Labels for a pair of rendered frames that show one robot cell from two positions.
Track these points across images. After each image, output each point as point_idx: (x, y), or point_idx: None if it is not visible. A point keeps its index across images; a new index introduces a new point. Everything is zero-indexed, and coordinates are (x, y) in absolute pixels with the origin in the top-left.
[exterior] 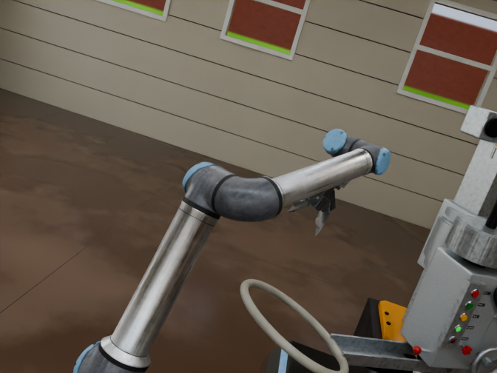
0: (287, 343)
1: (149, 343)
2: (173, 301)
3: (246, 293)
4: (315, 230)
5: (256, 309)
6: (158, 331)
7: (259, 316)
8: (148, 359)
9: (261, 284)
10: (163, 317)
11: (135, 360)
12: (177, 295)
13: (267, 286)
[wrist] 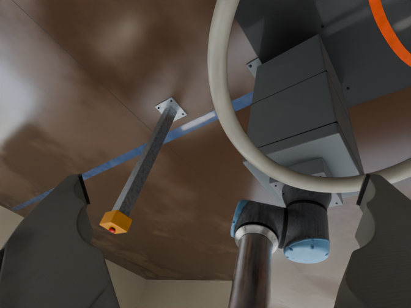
0: (392, 183)
1: (271, 256)
2: (270, 292)
3: (269, 174)
4: (361, 203)
5: (311, 189)
6: (270, 260)
7: (325, 192)
8: (273, 239)
9: (225, 50)
10: (271, 278)
11: (273, 251)
12: (270, 297)
13: (230, 20)
